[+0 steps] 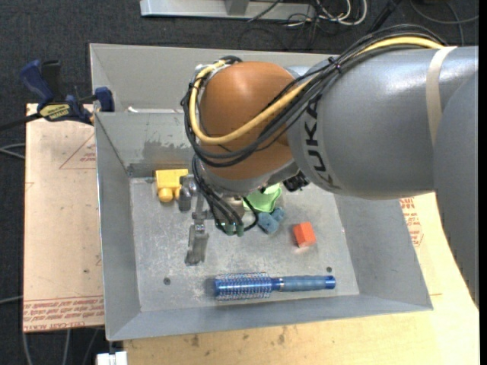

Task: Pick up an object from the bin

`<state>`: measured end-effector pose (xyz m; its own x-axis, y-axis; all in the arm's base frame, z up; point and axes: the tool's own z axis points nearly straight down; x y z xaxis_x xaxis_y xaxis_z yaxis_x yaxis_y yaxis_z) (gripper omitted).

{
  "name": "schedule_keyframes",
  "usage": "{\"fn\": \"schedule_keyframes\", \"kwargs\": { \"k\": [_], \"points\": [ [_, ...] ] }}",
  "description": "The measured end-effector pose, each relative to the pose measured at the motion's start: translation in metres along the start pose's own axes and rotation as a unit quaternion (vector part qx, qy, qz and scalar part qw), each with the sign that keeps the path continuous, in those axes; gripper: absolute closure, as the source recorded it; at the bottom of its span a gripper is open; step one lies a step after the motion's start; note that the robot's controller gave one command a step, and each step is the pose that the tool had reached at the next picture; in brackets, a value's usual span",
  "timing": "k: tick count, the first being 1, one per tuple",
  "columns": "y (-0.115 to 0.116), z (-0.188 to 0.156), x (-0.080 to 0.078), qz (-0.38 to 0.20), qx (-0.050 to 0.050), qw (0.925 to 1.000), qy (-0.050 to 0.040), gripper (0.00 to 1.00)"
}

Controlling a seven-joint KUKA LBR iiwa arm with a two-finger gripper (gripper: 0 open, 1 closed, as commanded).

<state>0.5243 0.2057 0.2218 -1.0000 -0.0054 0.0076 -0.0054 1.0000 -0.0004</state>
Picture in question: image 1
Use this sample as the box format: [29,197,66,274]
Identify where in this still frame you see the brown cardboard board, red print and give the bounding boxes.
[22,103,425,334]

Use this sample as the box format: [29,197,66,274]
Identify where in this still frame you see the blue-grey sponge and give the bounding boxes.
[257,206,287,236]

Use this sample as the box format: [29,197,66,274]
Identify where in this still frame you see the light green cup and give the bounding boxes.
[243,182,284,215]

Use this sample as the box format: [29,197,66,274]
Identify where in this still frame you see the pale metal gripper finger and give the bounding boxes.
[184,224,199,267]
[196,221,210,265]

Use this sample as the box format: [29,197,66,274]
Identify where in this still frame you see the grey metal bin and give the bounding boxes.
[89,43,434,342]

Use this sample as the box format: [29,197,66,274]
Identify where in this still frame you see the orange-red block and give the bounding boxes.
[291,221,318,249]

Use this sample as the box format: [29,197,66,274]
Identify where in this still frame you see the yellow toy block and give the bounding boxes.
[154,168,189,204]

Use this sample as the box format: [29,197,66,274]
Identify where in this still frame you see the black cylinder on white bracket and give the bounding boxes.
[282,172,310,193]

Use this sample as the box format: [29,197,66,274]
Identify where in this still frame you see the blue round hairbrush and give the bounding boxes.
[206,272,337,301]

